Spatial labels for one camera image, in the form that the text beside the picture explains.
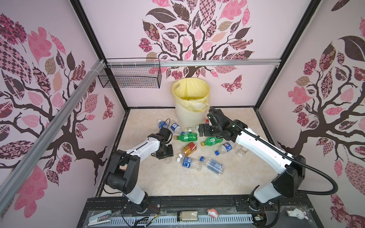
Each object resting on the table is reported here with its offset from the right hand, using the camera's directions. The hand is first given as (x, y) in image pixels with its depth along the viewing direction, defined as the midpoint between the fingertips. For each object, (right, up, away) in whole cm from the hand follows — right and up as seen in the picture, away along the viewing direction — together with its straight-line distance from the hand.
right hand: (205, 127), depth 79 cm
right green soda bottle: (+6, -10, +14) cm, 18 cm away
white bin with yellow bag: (-7, +23, +31) cm, 39 cm away
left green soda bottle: (-10, -8, +16) cm, 20 cm away
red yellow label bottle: (-9, -14, +10) cm, 20 cm away
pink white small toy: (+2, -41, -12) cm, 43 cm away
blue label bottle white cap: (-8, -22, +4) cm, 24 cm away
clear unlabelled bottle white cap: (-23, -21, +8) cm, 32 cm away
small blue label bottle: (-29, +2, +22) cm, 37 cm away
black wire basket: (-49, +37, +15) cm, 63 cm away
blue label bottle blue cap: (-19, -1, +22) cm, 29 cm away
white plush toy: (+45, -42, -11) cm, 62 cm away
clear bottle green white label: (-7, -3, +24) cm, 25 cm away
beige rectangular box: (-10, -43, -11) cm, 45 cm away
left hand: (-22, -19, +10) cm, 31 cm away
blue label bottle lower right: (+5, -23, +4) cm, 24 cm away
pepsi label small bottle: (+15, -14, +11) cm, 24 cm away
